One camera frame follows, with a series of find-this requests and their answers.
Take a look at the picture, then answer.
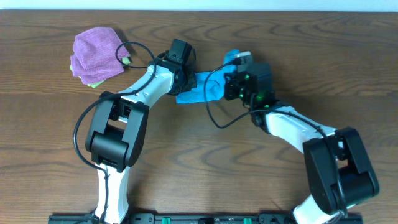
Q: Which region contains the purple folded cloth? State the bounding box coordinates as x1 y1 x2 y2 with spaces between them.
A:
72 27 130 68

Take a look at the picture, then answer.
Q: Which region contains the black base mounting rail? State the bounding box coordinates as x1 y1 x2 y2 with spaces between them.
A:
48 213 364 224

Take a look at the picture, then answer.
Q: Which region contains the green folded cloth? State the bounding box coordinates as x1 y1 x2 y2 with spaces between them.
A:
70 55 130 88

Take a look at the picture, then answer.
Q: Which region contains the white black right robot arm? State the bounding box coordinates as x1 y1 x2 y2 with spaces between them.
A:
224 63 380 223

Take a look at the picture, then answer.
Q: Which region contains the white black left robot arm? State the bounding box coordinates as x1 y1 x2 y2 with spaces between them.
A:
85 39 197 223

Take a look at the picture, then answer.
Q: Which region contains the blue microfiber cloth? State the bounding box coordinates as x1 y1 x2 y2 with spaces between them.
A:
175 49 240 104

